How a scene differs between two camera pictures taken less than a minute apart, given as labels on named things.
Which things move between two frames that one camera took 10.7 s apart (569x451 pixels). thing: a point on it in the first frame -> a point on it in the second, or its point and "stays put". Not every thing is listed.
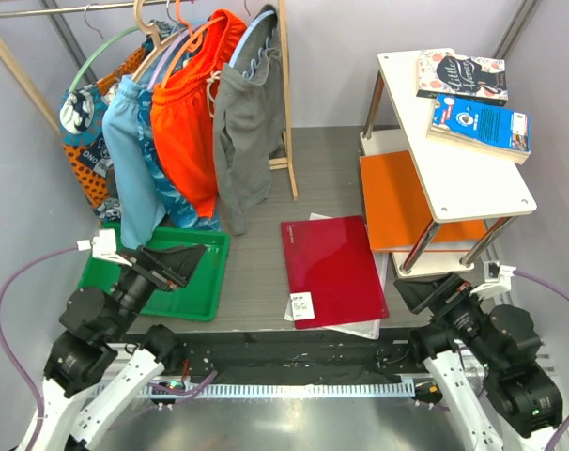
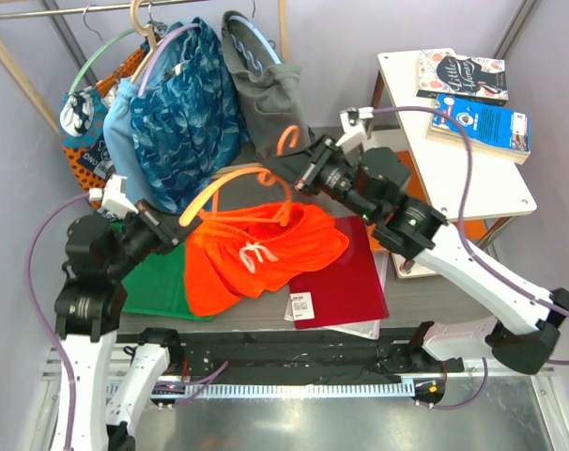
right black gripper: x=441 y=294 -> x=300 y=168
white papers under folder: x=366 y=328 stays put
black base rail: x=298 y=357 stays put
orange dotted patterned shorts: x=82 y=123 stays put
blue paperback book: x=489 y=127 stays put
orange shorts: x=183 y=111 -> x=253 y=251
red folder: x=330 y=272 stays put
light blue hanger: x=247 y=29 -> x=258 y=34
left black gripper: x=167 y=267 -> x=166 y=240
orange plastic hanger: x=193 y=44 -> x=265 y=178
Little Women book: x=442 y=72 stays put
